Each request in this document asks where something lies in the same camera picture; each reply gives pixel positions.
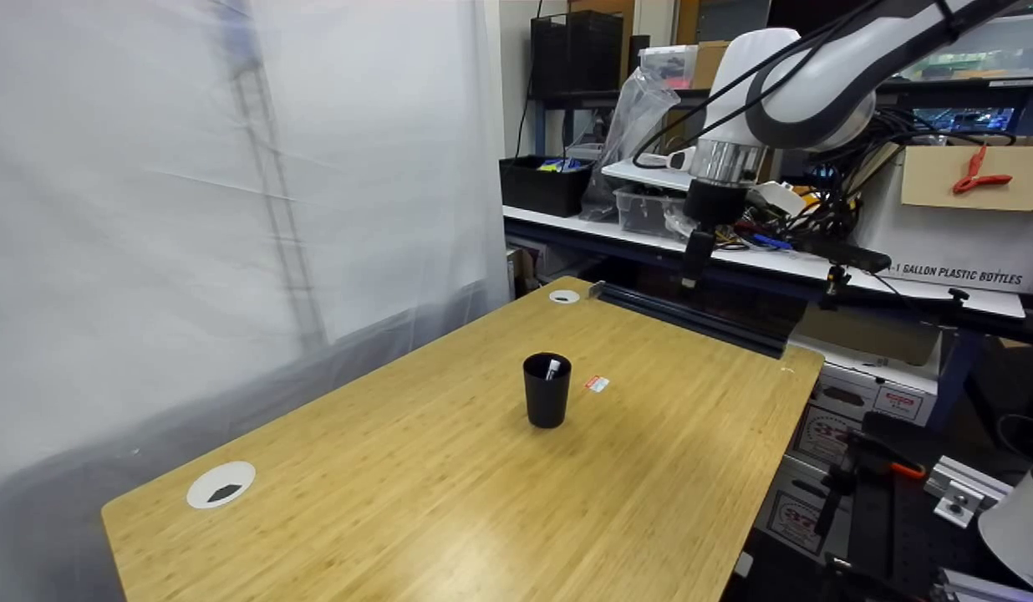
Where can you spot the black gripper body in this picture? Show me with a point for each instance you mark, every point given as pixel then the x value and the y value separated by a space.
pixel 716 202

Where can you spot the black cup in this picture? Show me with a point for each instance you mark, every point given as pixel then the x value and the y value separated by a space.
pixel 545 396

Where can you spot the black panel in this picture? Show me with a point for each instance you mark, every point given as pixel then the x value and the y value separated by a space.
pixel 702 312

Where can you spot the clear plastic container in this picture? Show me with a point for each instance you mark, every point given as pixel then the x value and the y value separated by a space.
pixel 648 211

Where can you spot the white shelf board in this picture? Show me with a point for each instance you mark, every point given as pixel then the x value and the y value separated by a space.
pixel 783 261

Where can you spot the clear plastic bag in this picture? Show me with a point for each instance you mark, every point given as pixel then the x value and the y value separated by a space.
pixel 637 123

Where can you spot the white table grommet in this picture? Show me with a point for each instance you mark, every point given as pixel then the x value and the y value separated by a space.
pixel 218 486
pixel 563 297

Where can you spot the small white red sticker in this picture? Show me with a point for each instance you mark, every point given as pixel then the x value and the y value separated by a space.
pixel 598 385

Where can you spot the black storage bin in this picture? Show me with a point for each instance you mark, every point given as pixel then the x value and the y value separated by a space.
pixel 544 189

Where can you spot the black marker with white cap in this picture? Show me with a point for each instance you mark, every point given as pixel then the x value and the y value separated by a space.
pixel 550 365

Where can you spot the black speaker box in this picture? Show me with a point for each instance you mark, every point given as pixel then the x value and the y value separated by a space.
pixel 575 54

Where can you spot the white printed box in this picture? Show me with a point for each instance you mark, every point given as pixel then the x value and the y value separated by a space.
pixel 870 388

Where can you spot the large white cardboard box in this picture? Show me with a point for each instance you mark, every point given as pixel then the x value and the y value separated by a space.
pixel 959 247

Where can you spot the red pliers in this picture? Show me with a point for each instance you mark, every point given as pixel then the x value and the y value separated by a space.
pixel 976 175

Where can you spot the tan cardboard box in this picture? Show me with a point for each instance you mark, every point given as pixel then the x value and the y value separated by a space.
pixel 1026 177

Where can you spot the white curtain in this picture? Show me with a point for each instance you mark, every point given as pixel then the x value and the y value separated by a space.
pixel 201 221

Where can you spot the aluminium bracket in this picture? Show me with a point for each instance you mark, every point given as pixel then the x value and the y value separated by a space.
pixel 968 497

